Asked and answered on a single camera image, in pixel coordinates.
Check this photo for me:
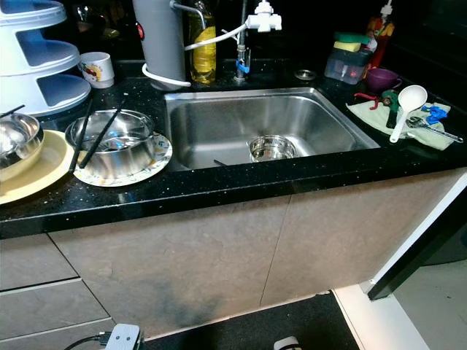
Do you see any small steel strainer bowl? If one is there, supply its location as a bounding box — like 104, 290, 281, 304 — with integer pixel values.
247, 134, 298, 163

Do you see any wide steel bowl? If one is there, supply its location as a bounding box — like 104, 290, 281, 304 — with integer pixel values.
0, 113, 45, 176

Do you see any pale yellow plate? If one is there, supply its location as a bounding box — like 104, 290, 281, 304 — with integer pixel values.
0, 129, 77, 205

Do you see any black chopstick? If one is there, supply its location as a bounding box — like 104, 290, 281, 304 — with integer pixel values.
79, 93, 129, 171
0, 104, 26, 119
68, 101, 94, 174

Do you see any white tiered plastic rack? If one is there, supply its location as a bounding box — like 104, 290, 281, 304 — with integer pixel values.
0, 0, 94, 117

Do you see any grey stone-look drawer front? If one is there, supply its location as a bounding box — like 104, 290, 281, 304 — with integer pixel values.
0, 317, 117, 350
0, 279, 110, 340
0, 233, 81, 291

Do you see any deep steel pot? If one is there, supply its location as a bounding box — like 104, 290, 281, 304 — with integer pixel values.
64, 109, 158, 179

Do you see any white printed mug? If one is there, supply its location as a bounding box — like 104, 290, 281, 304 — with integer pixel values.
79, 52, 115, 90

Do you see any floral rim plate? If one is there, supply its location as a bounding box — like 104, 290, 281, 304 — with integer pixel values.
73, 133, 174, 188

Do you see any grey stone-look cabinet door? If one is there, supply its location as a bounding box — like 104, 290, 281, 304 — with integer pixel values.
47, 195, 293, 338
259, 169, 467, 307

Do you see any grey water filter canister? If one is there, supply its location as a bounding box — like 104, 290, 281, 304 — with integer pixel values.
133, 0, 209, 92

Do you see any stainless steel sink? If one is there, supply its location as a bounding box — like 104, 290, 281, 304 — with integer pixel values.
164, 87, 382, 172

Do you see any yellow liquid bottle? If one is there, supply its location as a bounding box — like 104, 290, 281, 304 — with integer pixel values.
186, 0, 217, 85

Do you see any chrome faucet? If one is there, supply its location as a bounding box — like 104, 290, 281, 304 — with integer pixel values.
232, 0, 254, 83

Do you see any black floor mat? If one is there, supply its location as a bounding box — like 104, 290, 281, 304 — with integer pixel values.
142, 292, 355, 350

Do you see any white faucet diverter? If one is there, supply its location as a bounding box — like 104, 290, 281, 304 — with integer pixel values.
246, 0, 283, 34

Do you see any clear plastic container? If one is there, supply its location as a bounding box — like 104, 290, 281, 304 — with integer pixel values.
325, 47, 371, 85

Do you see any pale green dish cloth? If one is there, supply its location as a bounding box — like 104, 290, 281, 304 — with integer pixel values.
347, 100, 457, 152

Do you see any yellow green sponge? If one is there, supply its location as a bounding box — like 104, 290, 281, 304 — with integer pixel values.
333, 31, 373, 53

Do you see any purple cup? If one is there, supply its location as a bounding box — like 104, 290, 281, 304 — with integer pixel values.
365, 67, 404, 93

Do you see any orange pump soap bottle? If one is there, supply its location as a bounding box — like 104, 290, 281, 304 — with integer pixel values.
366, 0, 395, 69

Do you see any white plastic ladle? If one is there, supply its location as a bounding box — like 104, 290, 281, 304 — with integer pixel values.
389, 85, 428, 144

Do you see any black counter end panel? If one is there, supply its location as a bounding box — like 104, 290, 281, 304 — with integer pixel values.
367, 193, 467, 301

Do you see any blue plastic clip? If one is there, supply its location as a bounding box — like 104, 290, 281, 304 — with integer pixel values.
420, 104, 449, 125

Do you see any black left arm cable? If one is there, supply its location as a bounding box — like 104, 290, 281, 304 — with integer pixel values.
64, 332, 112, 350

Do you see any red handled tool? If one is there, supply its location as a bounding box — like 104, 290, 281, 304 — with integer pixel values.
354, 91, 382, 110

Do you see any green black handled tool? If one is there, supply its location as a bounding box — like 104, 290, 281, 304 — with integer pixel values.
378, 89, 401, 130

